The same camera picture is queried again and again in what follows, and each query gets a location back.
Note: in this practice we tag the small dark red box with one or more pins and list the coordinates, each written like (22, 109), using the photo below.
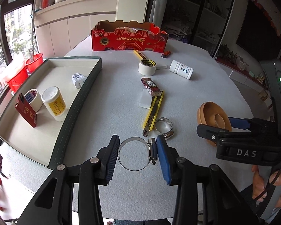
(151, 86)

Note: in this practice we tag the brown wooden dish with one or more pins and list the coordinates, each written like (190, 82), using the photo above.
(207, 114)

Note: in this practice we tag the crumpled plastic wrap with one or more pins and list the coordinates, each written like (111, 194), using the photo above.
(132, 30)

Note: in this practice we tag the red bottle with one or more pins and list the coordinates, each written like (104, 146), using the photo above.
(45, 1)

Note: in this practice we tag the white bottle blue label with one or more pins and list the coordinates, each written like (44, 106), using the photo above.
(181, 69)

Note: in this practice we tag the white window cabinet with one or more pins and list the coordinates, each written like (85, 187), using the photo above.
(60, 32)

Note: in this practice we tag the person's right hand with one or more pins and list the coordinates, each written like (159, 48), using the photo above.
(259, 182)

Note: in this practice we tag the masking tape roll yellow core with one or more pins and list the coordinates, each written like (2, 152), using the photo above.
(146, 70)

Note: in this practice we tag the yellow utility knife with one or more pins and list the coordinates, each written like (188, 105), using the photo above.
(151, 117)

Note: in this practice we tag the red printed cardboard box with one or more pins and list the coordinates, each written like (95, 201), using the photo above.
(121, 39)

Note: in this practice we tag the pile of folded cloths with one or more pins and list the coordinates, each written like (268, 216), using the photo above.
(180, 31)

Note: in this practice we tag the black framed window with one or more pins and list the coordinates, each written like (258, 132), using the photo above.
(16, 28)

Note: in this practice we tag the small yellow box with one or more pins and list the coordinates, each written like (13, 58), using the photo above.
(138, 54)

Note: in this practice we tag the dark wall screen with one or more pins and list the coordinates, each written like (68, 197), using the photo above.
(260, 35)

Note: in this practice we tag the large red bucket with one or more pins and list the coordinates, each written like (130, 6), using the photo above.
(16, 82)

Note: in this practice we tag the white bottle yellow label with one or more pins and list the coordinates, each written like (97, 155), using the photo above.
(54, 107)

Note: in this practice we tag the red marker pen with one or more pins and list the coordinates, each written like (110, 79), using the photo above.
(166, 54)

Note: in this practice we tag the small red bucket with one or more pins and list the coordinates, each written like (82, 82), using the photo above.
(36, 63)

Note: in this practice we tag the metal pole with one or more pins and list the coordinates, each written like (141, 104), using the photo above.
(33, 28)

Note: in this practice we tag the white translucent block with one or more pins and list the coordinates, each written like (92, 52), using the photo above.
(145, 100)

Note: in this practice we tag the grey staple block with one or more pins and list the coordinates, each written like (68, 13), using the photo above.
(162, 67)

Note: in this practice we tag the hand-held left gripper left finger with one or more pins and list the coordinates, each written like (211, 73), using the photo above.
(112, 161)

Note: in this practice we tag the white power adapter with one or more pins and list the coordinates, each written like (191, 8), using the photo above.
(77, 80)

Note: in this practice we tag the dark glass cabinet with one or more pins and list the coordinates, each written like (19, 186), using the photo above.
(201, 11)

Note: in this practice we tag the white masking tape roll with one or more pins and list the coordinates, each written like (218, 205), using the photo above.
(38, 103)

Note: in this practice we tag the green houseplant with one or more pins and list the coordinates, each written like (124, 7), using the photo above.
(228, 52)

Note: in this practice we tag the low white bench red top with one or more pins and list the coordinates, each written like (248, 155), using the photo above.
(241, 76)

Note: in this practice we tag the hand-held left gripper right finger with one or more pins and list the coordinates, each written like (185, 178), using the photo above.
(163, 161)

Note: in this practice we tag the dark green tray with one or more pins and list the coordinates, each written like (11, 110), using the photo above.
(20, 133)

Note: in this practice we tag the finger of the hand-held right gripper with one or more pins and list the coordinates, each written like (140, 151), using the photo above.
(239, 123)
(210, 133)

